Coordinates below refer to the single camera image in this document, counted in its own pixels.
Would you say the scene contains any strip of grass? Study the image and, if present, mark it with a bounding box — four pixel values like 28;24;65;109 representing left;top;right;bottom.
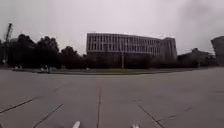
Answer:
13;67;198;76

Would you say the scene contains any grey concrete paved ground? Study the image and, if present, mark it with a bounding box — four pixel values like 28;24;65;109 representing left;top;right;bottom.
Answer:
0;66;224;128

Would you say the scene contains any construction crane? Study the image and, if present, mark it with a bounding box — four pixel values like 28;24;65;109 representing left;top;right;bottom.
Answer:
2;22;14;66

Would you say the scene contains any large grey office building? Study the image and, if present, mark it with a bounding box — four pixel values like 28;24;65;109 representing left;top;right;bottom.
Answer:
86;32;178;62

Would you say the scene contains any low dark building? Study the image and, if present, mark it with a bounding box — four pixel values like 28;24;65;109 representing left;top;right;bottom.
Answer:
177;47;214;67

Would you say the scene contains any row of dark trees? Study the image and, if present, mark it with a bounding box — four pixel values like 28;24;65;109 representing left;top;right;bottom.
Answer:
0;33;219;70

